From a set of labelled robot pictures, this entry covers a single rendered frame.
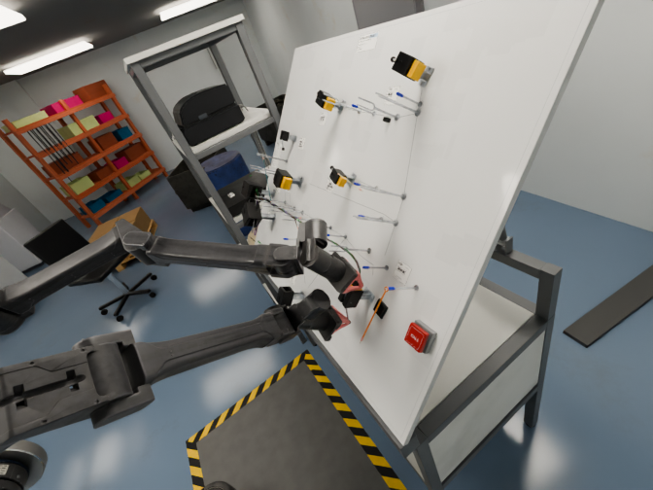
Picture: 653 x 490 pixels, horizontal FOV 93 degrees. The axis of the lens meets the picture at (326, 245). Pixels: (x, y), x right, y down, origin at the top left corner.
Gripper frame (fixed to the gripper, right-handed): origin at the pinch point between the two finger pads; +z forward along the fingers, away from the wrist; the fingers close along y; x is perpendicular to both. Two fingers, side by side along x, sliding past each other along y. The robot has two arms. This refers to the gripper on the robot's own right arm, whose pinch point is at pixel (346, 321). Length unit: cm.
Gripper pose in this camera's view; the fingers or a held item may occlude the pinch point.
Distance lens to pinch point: 94.0
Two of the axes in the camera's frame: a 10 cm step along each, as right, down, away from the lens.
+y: -4.5, -5.3, 7.2
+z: 7.5, 2.1, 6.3
